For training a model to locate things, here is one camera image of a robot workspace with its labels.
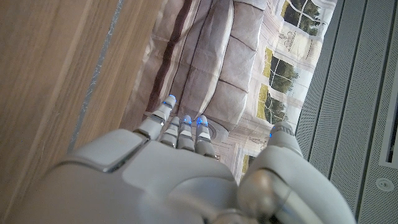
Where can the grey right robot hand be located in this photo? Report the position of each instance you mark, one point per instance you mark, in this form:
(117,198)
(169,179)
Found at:
(155,180)

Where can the grey tape outline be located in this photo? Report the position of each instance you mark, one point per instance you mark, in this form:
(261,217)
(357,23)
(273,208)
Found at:
(94,81)

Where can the printed sofa backdrop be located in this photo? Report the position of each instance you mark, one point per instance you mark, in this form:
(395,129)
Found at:
(217,62)

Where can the round ceiling sensor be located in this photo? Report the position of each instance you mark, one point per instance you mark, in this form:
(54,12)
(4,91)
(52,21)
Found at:
(384,184)

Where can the ceiling slot vent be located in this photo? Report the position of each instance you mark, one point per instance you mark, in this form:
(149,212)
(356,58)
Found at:
(390,133)

